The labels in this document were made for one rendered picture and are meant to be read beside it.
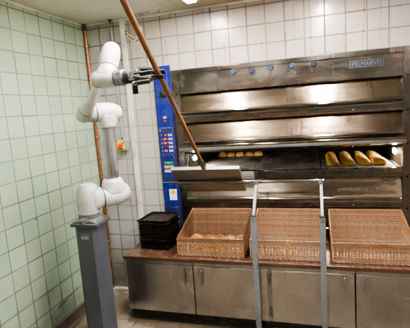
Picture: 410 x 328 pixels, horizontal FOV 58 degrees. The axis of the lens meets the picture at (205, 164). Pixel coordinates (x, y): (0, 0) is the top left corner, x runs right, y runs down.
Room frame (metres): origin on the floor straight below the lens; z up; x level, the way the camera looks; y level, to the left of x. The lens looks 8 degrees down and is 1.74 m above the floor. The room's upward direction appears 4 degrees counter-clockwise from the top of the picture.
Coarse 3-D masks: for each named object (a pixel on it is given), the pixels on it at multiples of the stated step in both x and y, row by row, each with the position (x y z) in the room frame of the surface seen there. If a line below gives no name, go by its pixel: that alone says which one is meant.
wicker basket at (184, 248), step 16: (192, 208) 3.31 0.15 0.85; (208, 208) 3.27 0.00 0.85; (224, 208) 3.23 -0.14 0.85; (240, 208) 3.19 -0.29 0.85; (192, 224) 3.26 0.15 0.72; (208, 224) 3.24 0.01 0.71; (224, 224) 3.21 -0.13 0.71; (240, 224) 3.16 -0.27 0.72; (176, 240) 2.87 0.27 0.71; (192, 240) 2.84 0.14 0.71; (208, 240) 2.80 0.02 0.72; (224, 240) 2.76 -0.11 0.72; (240, 240) 2.73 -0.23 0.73; (208, 256) 2.80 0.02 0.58; (224, 256) 2.77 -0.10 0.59; (240, 256) 2.73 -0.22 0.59
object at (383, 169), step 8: (328, 168) 3.06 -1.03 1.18; (336, 168) 3.03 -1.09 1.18; (344, 168) 3.01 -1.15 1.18; (352, 168) 2.98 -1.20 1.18; (360, 168) 2.96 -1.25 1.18; (368, 168) 2.93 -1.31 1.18; (376, 168) 2.91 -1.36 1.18; (384, 168) 2.89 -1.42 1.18; (392, 168) 2.87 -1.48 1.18; (400, 168) 2.85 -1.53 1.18
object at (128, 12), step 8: (120, 0) 1.74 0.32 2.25; (128, 8) 1.77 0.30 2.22; (128, 16) 1.80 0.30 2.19; (136, 24) 1.84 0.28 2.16; (136, 32) 1.86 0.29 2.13; (144, 40) 1.91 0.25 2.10; (144, 48) 1.94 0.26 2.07; (152, 56) 1.99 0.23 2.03; (152, 64) 2.02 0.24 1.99; (160, 72) 2.08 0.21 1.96; (160, 80) 2.10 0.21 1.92; (168, 88) 2.17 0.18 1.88; (168, 96) 2.20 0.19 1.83; (176, 112) 2.31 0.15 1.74; (184, 128) 2.43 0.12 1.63; (192, 144) 2.57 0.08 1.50; (200, 160) 2.72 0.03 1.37
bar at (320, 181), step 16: (256, 192) 2.76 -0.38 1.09; (320, 192) 2.62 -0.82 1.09; (320, 208) 2.53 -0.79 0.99; (256, 224) 2.62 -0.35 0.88; (320, 224) 2.46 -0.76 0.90; (256, 240) 2.59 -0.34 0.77; (320, 240) 2.46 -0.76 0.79; (256, 256) 2.59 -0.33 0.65; (320, 256) 2.46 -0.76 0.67; (256, 272) 2.59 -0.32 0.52; (256, 288) 2.59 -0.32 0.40; (256, 304) 2.59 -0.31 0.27; (256, 320) 2.59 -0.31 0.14
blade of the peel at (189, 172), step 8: (176, 168) 2.89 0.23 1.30; (184, 168) 2.87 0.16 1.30; (192, 168) 2.85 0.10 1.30; (200, 168) 2.83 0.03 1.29; (208, 168) 2.81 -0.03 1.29; (216, 168) 2.79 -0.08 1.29; (224, 168) 2.77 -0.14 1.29; (232, 168) 2.76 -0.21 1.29; (176, 176) 2.96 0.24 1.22; (184, 176) 2.94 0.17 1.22; (192, 176) 2.93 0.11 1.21; (200, 176) 2.91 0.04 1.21; (208, 176) 2.89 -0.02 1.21; (216, 176) 2.87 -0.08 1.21; (224, 176) 2.86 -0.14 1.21; (232, 176) 2.84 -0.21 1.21; (240, 176) 2.82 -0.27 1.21; (184, 184) 3.05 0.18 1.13; (192, 184) 3.03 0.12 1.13; (200, 184) 3.01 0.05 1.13; (208, 184) 3.00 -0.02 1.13; (216, 184) 2.98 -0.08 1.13; (224, 184) 2.96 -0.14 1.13; (232, 184) 2.94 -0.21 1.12; (240, 184) 2.92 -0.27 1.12
